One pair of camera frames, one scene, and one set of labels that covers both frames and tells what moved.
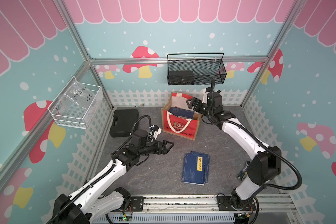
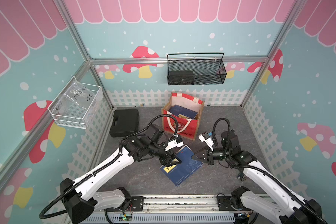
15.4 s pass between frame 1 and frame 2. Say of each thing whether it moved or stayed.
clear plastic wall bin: stayed
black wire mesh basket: stayed
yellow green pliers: stayed
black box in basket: stayed
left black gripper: moved
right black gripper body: moved
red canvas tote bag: stayed
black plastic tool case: stayed
